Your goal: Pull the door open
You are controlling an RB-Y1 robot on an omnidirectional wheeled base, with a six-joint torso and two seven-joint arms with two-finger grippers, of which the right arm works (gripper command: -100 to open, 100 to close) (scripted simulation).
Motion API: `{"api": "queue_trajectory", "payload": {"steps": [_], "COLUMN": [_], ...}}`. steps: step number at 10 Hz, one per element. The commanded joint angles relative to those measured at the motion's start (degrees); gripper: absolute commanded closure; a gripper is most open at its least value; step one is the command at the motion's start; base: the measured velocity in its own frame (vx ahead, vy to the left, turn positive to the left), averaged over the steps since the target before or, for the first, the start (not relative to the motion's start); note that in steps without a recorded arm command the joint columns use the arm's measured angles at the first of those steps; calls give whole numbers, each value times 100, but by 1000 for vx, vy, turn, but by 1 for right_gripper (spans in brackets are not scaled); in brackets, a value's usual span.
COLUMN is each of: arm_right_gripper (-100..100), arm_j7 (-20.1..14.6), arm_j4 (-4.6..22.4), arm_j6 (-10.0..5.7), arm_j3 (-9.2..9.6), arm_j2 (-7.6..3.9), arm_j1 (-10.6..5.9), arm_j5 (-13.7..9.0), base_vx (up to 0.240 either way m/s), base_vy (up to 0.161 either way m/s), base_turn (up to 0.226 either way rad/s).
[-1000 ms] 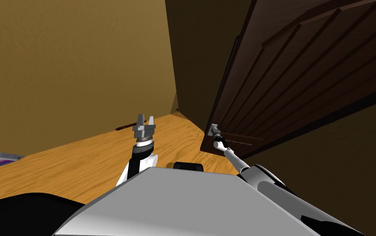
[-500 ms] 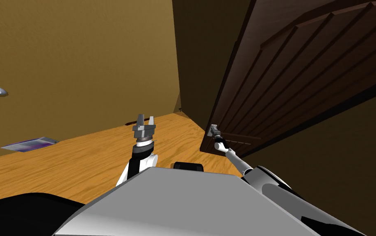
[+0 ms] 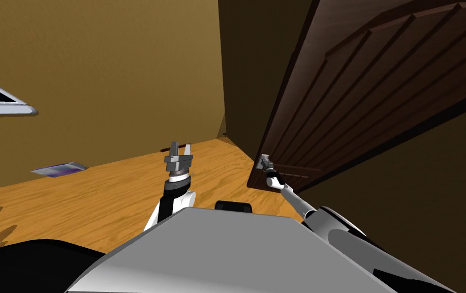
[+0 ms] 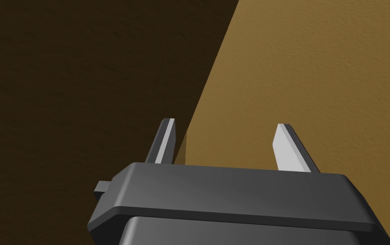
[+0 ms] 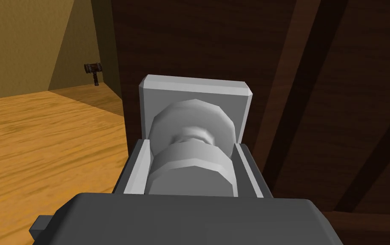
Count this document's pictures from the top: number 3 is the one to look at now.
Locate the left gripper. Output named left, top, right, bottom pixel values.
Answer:
left=164, top=142, right=194, bottom=173

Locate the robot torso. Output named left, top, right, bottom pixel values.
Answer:
left=65, top=200, right=398, bottom=293

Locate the purple grey flat mat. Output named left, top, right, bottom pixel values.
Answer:
left=31, top=161, right=89, bottom=178

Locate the dark brown wooden door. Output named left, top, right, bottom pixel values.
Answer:
left=246, top=0, right=466, bottom=194

